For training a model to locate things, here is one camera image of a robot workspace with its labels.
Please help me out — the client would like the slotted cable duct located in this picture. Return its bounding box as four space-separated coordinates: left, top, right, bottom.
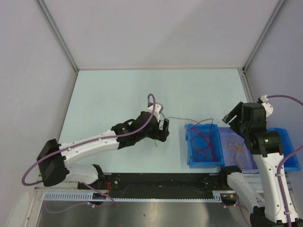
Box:
44 192 222 203

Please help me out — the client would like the purple plastic tray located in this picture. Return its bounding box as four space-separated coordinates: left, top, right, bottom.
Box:
219 127 258 173

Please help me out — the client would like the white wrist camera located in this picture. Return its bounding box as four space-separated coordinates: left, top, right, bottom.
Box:
147 103 163 122
258 95 274 118

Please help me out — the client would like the red wire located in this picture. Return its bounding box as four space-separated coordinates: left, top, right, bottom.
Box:
189 122 217 164
189 126 217 164
189 118 217 164

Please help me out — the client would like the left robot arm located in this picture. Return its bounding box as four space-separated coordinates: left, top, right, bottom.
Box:
37 111 169 189

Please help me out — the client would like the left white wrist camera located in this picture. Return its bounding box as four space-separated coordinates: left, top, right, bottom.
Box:
147 103 163 122

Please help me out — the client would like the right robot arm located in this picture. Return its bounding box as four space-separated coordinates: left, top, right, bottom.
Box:
218 101 303 227

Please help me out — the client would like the brown wire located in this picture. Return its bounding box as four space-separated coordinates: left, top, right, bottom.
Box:
152 113 197 147

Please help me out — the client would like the blue plastic bin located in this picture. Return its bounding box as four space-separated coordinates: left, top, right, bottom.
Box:
268 128 301 173
185 123 224 168

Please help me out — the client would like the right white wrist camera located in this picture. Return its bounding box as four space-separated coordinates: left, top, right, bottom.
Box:
258 95 274 118

